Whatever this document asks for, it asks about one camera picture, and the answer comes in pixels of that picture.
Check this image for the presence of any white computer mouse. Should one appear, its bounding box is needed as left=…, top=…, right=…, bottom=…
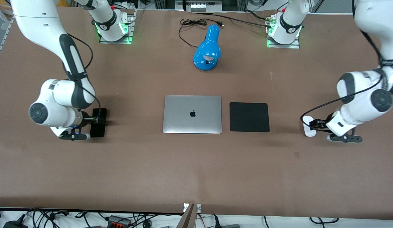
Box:
left=302, top=116, right=317, bottom=137

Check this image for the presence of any black mouse pad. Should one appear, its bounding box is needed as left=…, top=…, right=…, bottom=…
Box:
left=230, top=102, right=270, bottom=132

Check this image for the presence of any silver closed laptop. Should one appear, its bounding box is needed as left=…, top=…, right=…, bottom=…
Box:
left=163, top=95, right=222, bottom=134

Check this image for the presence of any black power adapter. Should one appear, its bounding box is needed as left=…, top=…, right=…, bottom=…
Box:
left=3, top=219, right=25, bottom=228

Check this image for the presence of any grey box with red buttons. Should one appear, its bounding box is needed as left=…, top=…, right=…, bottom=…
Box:
left=107, top=215, right=132, bottom=227

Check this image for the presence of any blue desk lamp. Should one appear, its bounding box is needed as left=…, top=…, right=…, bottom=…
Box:
left=193, top=25, right=221, bottom=71

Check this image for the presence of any white power strip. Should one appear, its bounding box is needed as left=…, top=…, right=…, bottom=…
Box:
left=190, top=0, right=223, bottom=12

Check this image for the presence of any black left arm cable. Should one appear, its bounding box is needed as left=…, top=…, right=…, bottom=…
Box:
left=300, top=30, right=393, bottom=130

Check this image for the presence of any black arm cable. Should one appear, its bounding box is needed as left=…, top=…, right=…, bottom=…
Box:
left=66, top=33, right=102, bottom=123
left=300, top=30, right=393, bottom=130

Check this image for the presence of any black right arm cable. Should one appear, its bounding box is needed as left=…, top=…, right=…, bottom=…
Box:
left=66, top=33, right=102, bottom=123

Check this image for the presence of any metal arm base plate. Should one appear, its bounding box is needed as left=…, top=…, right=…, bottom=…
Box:
left=99, top=9, right=137, bottom=44
left=266, top=14, right=301, bottom=49

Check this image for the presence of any looped black cable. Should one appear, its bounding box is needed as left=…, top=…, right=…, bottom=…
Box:
left=309, top=217, right=340, bottom=225

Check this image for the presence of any perforated metal rail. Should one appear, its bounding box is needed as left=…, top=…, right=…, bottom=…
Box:
left=0, top=15, right=15, bottom=66

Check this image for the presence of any black lamp power cord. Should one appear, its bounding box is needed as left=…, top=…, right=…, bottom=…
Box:
left=179, top=18, right=225, bottom=48

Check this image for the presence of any thick black braided cable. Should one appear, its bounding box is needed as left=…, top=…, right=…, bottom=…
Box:
left=195, top=12, right=273, bottom=28

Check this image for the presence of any wooden post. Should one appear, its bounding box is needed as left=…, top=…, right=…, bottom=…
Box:
left=182, top=203, right=196, bottom=228

